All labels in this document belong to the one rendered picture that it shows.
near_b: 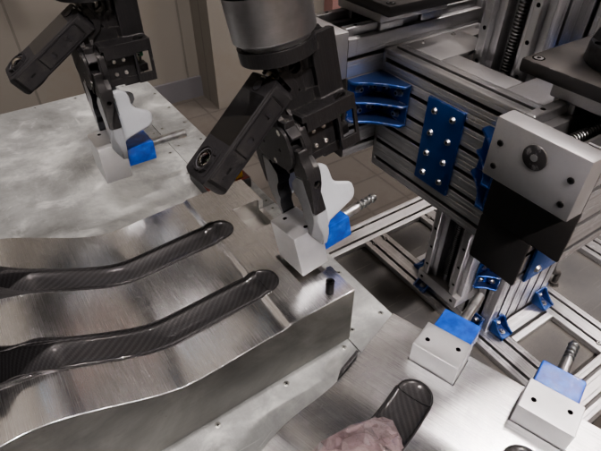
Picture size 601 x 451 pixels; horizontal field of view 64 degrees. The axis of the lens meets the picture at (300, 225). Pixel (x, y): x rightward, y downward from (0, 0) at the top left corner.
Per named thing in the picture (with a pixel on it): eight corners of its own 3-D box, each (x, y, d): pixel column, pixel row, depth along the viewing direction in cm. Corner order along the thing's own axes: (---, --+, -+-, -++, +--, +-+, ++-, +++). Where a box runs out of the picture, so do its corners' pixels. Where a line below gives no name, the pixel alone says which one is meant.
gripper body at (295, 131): (363, 148, 48) (347, 25, 41) (293, 185, 45) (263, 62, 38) (319, 126, 54) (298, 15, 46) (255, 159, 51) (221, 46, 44)
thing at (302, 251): (363, 206, 62) (359, 171, 59) (390, 222, 58) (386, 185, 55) (279, 255, 57) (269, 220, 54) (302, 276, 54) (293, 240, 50)
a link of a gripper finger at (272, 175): (325, 202, 58) (324, 143, 51) (285, 225, 56) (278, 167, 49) (310, 188, 60) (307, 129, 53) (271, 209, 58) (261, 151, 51)
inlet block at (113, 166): (181, 140, 75) (175, 109, 72) (194, 155, 72) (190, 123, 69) (97, 167, 69) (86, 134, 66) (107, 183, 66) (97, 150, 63)
